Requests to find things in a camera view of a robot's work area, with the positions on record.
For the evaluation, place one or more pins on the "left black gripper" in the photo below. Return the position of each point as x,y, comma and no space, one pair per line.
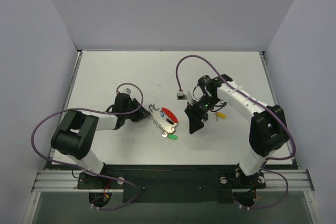
139,112

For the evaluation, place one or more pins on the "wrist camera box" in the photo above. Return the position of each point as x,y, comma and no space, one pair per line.
184,95
127,91

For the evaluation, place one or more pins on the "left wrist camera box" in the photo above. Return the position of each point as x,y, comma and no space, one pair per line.
127,91

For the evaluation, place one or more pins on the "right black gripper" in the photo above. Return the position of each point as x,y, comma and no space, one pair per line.
192,115

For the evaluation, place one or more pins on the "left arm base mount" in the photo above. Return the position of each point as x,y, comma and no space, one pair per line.
100,188

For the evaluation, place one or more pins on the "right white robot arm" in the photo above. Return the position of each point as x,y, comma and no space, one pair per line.
266,134

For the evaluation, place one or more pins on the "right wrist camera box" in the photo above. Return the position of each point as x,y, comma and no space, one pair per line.
184,95

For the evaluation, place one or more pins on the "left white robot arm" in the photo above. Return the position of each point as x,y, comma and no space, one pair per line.
74,135

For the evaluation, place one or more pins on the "red handled metal key organizer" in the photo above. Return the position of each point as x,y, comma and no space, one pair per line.
161,123

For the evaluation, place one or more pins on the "black key tag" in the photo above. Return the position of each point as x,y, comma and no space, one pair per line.
152,107

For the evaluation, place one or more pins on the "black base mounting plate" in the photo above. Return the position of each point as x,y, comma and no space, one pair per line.
167,183

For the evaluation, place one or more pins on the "yellow tag key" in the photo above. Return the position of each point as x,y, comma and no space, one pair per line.
219,115

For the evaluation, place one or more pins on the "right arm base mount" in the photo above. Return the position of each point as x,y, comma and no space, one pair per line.
235,186

